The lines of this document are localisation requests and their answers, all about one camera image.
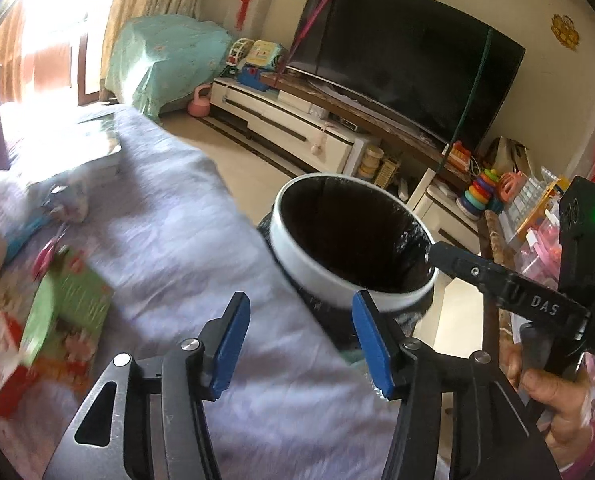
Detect white cage ball toy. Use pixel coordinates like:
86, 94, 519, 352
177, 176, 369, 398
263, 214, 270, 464
226, 37, 253, 69

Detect orange toy piano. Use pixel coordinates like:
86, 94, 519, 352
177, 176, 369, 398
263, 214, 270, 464
449, 141, 479, 169

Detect white flat box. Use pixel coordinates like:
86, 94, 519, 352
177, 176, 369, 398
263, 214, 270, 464
276, 90, 311, 114

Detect yellow toy building model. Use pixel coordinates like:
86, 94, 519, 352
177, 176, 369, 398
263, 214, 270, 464
374, 157, 401, 189

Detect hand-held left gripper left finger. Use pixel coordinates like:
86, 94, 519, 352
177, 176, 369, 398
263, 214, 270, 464
40, 291, 251, 480

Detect pink plastic toy pile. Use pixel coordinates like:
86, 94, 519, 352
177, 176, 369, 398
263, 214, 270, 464
520, 220, 595, 283

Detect green rod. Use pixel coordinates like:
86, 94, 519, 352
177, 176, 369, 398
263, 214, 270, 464
439, 27, 494, 167

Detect stack of books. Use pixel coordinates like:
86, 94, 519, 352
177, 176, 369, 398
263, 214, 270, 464
25, 105, 123, 187

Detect rainbow ring stacker toy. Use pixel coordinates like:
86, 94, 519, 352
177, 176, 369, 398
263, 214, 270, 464
456, 168, 504, 221

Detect lavender table cloth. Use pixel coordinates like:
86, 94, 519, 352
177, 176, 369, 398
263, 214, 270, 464
0, 105, 451, 480

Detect black curved television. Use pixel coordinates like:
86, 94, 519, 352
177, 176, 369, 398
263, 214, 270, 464
286, 0, 527, 154

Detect crumpled white wrapper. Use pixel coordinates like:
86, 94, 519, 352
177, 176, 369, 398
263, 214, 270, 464
42, 175, 91, 224

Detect pink small item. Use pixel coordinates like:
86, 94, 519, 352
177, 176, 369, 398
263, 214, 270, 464
32, 240, 61, 281

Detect gold flower wall sticker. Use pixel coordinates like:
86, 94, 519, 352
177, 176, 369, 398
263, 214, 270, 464
551, 14, 581, 51

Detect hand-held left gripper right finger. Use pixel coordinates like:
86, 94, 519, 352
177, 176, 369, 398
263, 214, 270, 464
351, 290, 563, 480

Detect black set-top box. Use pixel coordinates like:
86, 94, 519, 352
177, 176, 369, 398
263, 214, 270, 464
329, 114, 373, 134

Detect yellow activity toy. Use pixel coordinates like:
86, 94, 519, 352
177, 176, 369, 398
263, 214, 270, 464
250, 40, 279, 69

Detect beige paper bag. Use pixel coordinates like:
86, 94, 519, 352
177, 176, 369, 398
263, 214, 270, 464
484, 136, 531, 177

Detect blue toy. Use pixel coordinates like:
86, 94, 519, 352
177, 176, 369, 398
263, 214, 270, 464
236, 65, 269, 92

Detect red and white box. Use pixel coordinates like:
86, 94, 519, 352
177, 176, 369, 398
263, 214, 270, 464
0, 310, 44, 419

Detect green printed box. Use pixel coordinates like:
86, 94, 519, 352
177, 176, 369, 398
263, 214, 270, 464
20, 249, 116, 387

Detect person's right hand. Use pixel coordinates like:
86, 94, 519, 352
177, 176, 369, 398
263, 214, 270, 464
506, 344, 595, 466

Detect pink kettlebell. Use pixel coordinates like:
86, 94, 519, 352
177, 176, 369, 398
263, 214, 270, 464
188, 85, 213, 119

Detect white bin with black liner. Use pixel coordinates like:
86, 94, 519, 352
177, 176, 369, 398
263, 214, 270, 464
256, 172, 441, 361

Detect pink rod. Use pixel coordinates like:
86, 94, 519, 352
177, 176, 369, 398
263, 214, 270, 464
276, 0, 343, 80

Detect brown sliding door frame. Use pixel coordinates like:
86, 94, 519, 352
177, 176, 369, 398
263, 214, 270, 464
69, 27, 104, 107

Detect orange plastic toy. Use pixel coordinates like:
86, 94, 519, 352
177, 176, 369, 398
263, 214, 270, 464
497, 172, 529, 201

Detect clear plastic storage box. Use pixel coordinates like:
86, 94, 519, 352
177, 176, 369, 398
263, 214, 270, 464
502, 167, 569, 242

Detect teal covered furniture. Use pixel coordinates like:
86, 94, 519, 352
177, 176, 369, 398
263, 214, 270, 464
102, 15, 234, 122

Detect white television cabinet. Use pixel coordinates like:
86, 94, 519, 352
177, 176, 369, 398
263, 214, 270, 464
210, 77, 484, 247

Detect stacked yellow containers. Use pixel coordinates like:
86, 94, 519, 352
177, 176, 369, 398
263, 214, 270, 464
359, 145, 385, 181

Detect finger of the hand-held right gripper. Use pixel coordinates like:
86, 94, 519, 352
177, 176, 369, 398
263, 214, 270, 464
426, 241, 509, 307

